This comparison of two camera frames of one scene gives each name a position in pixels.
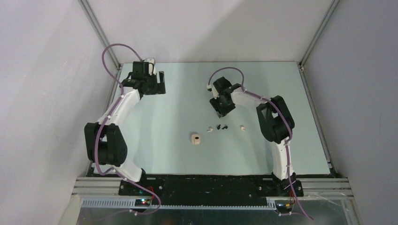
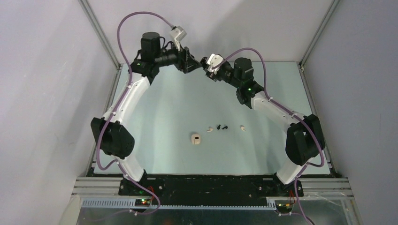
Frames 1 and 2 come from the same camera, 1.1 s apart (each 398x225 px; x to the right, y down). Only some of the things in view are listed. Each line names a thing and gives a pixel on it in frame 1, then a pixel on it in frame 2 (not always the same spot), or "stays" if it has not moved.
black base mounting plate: x=212 y=187 stays
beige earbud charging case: x=195 y=138 stays
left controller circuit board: x=142 y=202 stays
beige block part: x=215 y=93 -> x=214 y=60
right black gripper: x=215 y=102 -> x=213 y=76
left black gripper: x=155 y=90 -> x=185 y=62
